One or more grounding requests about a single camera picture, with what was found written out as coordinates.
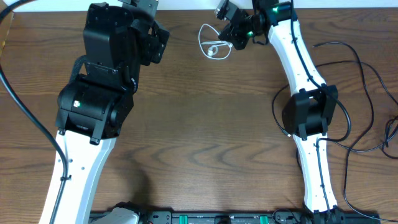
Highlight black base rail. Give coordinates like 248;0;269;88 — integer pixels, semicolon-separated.
90;202;382;224

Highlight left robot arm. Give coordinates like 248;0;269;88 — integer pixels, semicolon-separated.
40;1;170;223

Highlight white USB cable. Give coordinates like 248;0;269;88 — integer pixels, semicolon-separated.
198;23;234;60

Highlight brown cardboard panel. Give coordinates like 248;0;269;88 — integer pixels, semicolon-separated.
0;11;14;54

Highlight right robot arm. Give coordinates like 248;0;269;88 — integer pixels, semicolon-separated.
215;1;338;213

